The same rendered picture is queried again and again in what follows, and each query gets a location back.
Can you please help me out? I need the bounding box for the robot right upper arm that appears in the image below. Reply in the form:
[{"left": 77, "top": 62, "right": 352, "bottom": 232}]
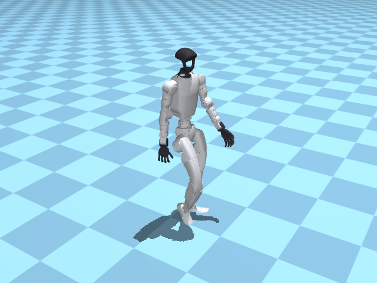
[{"left": 161, "top": 80, "right": 178, "bottom": 120}]

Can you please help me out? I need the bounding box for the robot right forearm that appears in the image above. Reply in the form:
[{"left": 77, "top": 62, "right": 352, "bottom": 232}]
[{"left": 159, "top": 111, "right": 169, "bottom": 145}]

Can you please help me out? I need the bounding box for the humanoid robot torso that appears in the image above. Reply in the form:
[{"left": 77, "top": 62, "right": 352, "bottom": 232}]
[{"left": 170, "top": 71, "right": 200, "bottom": 141}]

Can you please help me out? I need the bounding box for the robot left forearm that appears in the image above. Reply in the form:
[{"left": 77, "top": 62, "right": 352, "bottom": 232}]
[{"left": 206, "top": 104, "right": 222, "bottom": 130}]

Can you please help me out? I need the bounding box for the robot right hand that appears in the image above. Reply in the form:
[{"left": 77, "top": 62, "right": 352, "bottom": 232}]
[{"left": 158, "top": 138, "right": 173, "bottom": 163}]

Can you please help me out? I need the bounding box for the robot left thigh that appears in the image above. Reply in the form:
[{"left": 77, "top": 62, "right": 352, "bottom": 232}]
[{"left": 188, "top": 128, "right": 207, "bottom": 176}]

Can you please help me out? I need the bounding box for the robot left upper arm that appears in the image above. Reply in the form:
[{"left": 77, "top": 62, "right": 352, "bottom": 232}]
[{"left": 197, "top": 74, "right": 213, "bottom": 108}]

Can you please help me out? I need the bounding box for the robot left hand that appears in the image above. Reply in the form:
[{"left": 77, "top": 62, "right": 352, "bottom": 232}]
[{"left": 218, "top": 122, "right": 234, "bottom": 147}]

